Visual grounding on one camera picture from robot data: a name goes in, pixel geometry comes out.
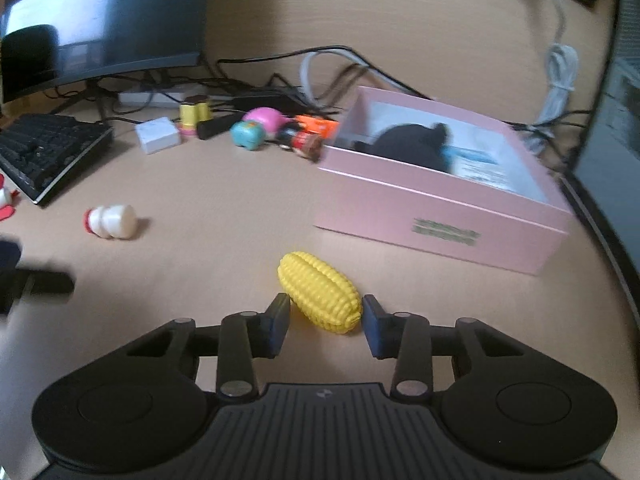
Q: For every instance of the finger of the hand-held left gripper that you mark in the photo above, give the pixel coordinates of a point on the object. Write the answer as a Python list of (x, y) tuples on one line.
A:
[(47, 282), (7, 255)]

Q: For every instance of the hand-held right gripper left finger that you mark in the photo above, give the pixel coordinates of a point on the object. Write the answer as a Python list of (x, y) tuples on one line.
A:
[(277, 325)]

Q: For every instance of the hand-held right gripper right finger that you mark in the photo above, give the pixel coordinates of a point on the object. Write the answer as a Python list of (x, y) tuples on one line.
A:
[(372, 325)]

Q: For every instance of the yellow corn toy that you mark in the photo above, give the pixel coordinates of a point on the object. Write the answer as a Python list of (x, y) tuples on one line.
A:
[(317, 290)]

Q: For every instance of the pink cardboard box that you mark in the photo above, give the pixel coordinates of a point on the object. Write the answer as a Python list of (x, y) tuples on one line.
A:
[(425, 195)]

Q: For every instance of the small dark red figurine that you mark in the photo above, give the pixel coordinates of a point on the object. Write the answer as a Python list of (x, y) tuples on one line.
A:
[(300, 142)]

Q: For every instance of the orange toy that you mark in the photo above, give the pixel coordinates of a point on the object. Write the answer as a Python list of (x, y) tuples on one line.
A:
[(315, 126)]

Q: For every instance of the yellow pudding toy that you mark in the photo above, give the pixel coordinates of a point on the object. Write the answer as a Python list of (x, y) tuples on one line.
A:
[(192, 115)]

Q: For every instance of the wooden desktop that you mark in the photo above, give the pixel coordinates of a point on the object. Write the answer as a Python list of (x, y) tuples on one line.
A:
[(200, 240)]

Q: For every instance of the white and red bottle toy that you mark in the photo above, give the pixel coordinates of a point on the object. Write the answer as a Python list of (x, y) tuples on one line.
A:
[(112, 221)]

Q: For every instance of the black keyboard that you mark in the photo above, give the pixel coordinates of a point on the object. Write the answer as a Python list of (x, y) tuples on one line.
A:
[(45, 152)]

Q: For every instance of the black plush toy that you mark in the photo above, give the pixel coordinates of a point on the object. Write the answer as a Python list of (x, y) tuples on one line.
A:
[(400, 147)]

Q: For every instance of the small white box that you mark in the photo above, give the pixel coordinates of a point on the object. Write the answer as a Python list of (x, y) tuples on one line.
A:
[(157, 135)]

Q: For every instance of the blue white card packet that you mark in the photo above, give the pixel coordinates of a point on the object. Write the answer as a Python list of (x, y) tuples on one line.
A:
[(480, 167)]

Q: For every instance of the teal toy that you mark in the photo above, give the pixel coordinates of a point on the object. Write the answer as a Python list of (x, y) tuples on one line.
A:
[(247, 135)]

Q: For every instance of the black cylinder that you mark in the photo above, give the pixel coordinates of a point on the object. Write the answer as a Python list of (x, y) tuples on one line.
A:
[(215, 127)]

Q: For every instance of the pink toy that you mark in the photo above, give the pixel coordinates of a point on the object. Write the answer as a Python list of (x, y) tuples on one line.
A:
[(267, 117)]

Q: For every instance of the white power strip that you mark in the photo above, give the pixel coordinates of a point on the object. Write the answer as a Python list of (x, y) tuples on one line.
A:
[(150, 96)]

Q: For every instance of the black power adapter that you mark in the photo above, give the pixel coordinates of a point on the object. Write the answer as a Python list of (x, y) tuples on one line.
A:
[(265, 101)]

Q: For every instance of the black computer monitor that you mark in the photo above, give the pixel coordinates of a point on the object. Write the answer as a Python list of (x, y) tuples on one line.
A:
[(100, 10)]

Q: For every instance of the glass sided computer case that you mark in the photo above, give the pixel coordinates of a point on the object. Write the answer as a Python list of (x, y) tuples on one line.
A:
[(620, 110)]

